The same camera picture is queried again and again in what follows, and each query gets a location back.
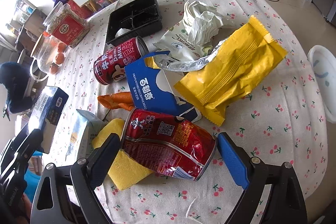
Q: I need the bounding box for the blue rectangular box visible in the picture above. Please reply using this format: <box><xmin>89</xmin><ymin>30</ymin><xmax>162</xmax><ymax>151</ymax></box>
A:
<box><xmin>28</xmin><ymin>86</ymin><xmax>69</xmax><ymax>153</ymax></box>

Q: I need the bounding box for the blue carton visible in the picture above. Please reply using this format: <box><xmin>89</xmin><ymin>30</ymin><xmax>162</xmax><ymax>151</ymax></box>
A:
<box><xmin>125</xmin><ymin>51</ymin><xmax>202</xmax><ymax>122</ymax></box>

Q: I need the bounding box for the red label nut jar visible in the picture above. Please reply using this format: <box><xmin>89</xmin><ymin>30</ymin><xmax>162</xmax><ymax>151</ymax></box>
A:
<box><xmin>43</xmin><ymin>1</ymin><xmax>90</xmax><ymax>48</ymax></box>

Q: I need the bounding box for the glass jar wooden lid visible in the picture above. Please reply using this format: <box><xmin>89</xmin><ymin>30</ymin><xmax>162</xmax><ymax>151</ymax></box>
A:
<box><xmin>30</xmin><ymin>32</ymin><xmax>70</xmax><ymax>82</ymax></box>

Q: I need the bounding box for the crushed red drink can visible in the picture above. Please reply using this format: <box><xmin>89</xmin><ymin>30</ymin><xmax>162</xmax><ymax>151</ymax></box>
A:
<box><xmin>121</xmin><ymin>108</ymin><xmax>217</xmax><ymax>181</ymax></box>

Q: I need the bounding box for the black plastic tray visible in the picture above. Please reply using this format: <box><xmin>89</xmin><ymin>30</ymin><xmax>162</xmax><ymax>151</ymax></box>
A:
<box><xmin>105</xmin><ymin>0</ymin><xmax>162</xmax><ymax>47</ymax></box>

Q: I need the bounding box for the cherry print tablecloth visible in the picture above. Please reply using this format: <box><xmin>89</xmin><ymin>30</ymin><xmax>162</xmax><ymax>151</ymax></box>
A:
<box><xmin>43</xmin><ymin>0</ymin><xmax>327</xmax><ymax>223</ymax></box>

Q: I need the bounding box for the orange peel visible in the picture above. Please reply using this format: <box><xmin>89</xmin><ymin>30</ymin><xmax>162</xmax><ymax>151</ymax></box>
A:
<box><xmin>97</xmin><ymin>92</ymin><xmax>134</xmax><ymax>111</ymax></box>

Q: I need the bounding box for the white trash bin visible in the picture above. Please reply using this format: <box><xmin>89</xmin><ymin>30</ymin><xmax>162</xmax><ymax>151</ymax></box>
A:
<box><xmin>307</xmin><ymin>45</ymin><xmax>336</xmax><ymax>124</ymax></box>

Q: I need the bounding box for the white paper bag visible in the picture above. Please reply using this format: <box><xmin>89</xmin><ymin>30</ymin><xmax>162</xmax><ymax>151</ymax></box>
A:
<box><xmin>154</xmin><ymin>1</ymin><xmax>230</xmax><ymax>62</ymax></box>

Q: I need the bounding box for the red milk drink can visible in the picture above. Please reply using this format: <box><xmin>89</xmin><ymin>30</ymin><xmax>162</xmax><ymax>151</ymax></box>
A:
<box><xmin>93</xmin><ymin>36</ymin><xmax>149</xmax><ymax>85</ymax></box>

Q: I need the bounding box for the yellow snack wrapper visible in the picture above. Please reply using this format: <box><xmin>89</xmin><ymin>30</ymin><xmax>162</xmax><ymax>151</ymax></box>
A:
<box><xmin>143</xmin><ymin>15</ymin><xmax>288</xmax><ymax>127</ymax></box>

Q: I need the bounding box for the yellow sponge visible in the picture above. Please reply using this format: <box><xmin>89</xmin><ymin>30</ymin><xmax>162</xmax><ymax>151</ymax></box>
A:
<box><xmin>92</xmin><ymin>118</ymin><xmax>153</xmax><ymax>190</ymax></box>

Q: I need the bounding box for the light blue tissue box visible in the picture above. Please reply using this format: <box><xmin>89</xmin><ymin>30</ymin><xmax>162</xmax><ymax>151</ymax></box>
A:
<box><xmin>65</xmin><ymin>109</ymin><xmax>106</xmax><ymax>164</ymax></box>

